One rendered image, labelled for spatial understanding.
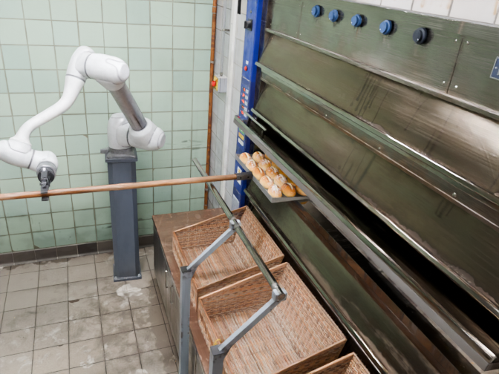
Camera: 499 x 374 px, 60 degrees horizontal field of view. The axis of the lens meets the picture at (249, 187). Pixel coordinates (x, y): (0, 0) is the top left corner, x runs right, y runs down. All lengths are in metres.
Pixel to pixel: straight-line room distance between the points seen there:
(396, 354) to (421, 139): 0.77
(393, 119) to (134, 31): 2.11
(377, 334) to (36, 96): 2.55
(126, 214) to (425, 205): 2.20
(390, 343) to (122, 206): 2.04
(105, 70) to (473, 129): 1.73
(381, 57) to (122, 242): 2.30
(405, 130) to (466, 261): 0.43
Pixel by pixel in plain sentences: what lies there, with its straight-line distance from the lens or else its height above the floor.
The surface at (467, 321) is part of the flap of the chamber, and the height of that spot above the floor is 1.40.
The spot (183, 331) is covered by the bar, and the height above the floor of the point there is 0.60.
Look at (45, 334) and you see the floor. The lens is 3.18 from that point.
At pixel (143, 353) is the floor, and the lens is 2.94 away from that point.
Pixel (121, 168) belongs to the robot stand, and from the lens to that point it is 2.99.
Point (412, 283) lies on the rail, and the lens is 1.31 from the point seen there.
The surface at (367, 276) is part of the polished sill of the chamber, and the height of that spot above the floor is 1.17.
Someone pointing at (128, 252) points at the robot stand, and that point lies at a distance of 3.33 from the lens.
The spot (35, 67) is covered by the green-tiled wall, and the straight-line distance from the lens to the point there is 3.21.
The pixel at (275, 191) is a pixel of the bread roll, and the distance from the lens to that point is 2.11.
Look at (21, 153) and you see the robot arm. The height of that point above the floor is 1.28.
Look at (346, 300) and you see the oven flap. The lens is 1.89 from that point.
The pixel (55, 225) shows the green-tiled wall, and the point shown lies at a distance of 3.66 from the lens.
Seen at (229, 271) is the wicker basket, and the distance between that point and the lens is 2.58.
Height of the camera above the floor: 2.17
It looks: 27 degrees down
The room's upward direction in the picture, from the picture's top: 5 degrees clockwise
